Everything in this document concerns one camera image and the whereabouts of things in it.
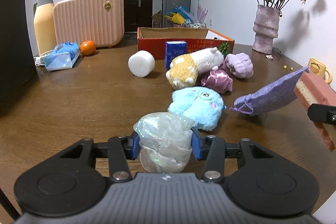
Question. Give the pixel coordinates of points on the orange tangerine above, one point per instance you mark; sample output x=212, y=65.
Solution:
x=87, y=48

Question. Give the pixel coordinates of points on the blue tissue pack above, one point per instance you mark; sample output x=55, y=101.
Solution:
x=172, y=50

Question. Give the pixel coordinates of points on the yellow and white plush toy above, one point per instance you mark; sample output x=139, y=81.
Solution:
x=185, y=69

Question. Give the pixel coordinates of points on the blue wet wipes pack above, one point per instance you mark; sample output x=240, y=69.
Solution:
x=63, y=56

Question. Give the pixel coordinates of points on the yellow and blue bags pile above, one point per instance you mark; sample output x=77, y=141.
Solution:
x=179, y=16

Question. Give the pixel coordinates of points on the purple woven drawstring pouch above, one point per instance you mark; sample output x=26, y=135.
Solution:
x=271, y=97

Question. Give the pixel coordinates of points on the pink ribbed suitcase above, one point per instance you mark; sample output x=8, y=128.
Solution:
x=100, y=21

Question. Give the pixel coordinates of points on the yellow bear mug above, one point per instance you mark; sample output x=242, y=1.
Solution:
x=320, y=69

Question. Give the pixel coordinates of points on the yellow thermos bottle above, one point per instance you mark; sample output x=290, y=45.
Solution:
x=43, y=12

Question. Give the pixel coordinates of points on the purple textured vase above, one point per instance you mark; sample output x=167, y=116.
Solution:
x=265, y=26

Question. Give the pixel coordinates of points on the pink satin scrunchie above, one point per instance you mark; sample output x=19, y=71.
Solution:
x=218, y=81

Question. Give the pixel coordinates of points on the black monitor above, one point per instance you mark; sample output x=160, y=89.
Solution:
x=18, y=71

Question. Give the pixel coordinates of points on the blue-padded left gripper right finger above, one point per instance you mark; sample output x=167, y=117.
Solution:
x=213, y=150

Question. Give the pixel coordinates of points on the lilac fluffy headband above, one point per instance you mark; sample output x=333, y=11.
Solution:
x=240, y=65

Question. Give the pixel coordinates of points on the iridescent white plastic bag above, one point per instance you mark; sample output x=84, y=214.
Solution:
x=165, y=141

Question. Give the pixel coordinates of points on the white foam cylinder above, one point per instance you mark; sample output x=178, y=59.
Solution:
x=141, y=63

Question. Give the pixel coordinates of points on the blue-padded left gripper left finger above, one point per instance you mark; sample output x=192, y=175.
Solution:
x=118, y=150

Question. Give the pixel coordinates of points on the light blue fluffy plush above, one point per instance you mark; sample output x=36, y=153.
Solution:
x=203, y=105

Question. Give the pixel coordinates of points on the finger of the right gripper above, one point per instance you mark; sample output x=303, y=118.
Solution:
x=322, y=113

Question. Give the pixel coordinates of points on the pink and yellow sponge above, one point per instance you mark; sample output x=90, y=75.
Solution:
x=310, y=89

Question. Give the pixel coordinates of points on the white charger with cable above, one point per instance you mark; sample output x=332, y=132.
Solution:
x=39, y=59

